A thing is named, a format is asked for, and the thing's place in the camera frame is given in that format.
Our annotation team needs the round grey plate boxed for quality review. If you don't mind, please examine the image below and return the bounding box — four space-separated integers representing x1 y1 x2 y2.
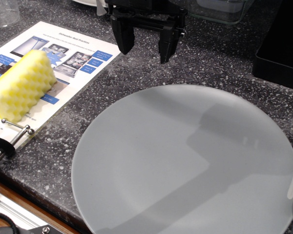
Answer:
71 84 293 234

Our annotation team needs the wooden table edge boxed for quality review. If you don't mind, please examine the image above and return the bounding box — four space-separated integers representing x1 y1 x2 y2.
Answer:
0 183 78 234

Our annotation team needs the laminated dishwasher instruction sheet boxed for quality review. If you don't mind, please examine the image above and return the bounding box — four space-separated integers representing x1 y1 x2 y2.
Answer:
0 20 126 150

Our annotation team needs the clear glass food container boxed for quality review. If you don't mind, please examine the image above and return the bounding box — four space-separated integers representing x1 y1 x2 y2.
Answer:
186 0 254 25

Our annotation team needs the aluminium extrusion rail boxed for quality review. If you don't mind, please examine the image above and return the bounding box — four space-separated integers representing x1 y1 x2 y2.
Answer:
0 194 61 234

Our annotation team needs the yellow textured sponge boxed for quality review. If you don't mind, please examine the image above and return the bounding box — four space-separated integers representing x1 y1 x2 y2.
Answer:
0 50 57 122

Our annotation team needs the clear drinking glass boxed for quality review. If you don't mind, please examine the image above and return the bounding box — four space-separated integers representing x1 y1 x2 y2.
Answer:
0 0 20 27

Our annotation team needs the white plate at back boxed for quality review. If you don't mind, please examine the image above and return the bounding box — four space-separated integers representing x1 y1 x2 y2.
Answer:
73 0 106 7

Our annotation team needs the black plastic tray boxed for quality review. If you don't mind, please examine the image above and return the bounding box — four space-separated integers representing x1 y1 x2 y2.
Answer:
252 0 293 89

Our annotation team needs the black metal screw clamp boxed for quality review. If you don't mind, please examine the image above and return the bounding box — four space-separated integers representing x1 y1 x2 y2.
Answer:
0 118 35 163

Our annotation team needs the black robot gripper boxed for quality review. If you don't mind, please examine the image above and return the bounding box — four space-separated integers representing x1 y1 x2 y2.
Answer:
106 0 188 64

